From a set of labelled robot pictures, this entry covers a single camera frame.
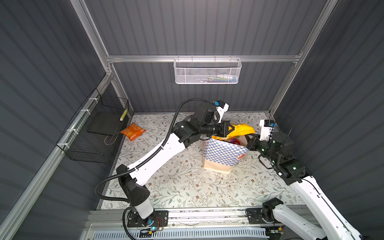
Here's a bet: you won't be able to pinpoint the black wire basket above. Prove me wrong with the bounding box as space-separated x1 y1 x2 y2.
57 91 130 164

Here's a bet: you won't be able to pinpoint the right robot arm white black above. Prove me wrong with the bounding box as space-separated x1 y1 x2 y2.
246 132 365 240

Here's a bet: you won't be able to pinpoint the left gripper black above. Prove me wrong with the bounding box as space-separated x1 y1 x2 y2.
198 119 235 138

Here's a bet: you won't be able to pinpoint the yellow gummy bag back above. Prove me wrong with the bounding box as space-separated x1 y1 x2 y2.
212 124 256 141

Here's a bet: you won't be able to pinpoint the markers in white basket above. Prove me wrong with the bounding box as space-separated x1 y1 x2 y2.
197 75 238 84

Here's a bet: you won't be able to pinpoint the blue checkered paper bag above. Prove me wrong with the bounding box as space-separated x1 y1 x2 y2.
203 136 249 175

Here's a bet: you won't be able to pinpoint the white vent grille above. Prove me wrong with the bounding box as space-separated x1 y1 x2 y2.
91 228 269 240

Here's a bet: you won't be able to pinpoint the black corrugated cable hose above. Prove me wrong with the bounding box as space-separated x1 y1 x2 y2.
94 98 211 240

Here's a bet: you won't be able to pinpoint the yellow marker in black basket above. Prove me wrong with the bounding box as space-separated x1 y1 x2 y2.
120 109 128 122

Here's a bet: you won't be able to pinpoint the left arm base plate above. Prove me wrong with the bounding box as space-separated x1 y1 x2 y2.
126 210 169 228

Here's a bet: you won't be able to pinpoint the aluminium front rail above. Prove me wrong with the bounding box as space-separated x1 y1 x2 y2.
80 205 331 232

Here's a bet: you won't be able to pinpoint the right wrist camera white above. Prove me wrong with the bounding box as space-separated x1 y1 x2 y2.
260 120 275 142

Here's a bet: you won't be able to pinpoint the orange chip bag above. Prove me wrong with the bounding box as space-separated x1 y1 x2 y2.
120 123 146 142

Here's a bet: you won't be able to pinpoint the white wire mesh basket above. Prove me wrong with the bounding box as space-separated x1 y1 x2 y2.
173 58 242 85

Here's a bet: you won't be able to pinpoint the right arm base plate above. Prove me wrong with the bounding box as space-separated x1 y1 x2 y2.
245 208 270 224

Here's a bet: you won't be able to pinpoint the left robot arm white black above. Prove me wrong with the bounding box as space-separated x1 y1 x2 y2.
117 101 235 220

